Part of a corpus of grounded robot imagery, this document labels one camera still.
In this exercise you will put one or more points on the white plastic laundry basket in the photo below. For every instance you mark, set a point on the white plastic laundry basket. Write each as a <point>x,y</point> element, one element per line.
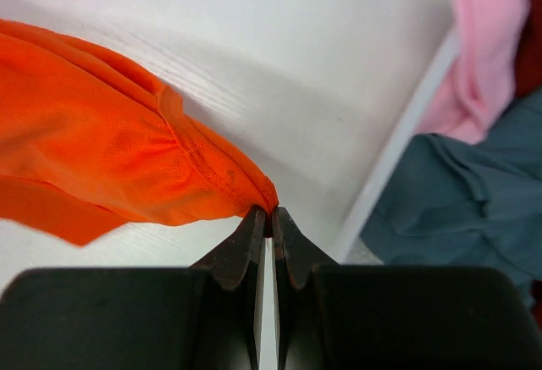
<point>388,157</point>

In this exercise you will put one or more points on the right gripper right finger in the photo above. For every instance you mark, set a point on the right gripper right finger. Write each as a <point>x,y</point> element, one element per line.
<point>333,316</point>

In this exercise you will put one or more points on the orange t shirt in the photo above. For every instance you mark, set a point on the orange t shirt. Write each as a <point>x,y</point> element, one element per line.
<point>90,141</point>

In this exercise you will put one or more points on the teal t shirt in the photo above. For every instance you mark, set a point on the teal t shirt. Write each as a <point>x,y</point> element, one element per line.
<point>451,203</point>

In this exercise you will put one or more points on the dark red t shirt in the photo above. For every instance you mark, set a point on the dark red t shirt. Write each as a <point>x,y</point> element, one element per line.
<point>528,58</point>

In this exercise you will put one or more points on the pink t shirt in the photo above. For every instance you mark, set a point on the pink t shirt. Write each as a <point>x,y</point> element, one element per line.
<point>480,83</point>

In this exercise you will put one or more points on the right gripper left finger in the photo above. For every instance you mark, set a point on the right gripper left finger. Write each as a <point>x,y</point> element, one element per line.
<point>199,317</point>

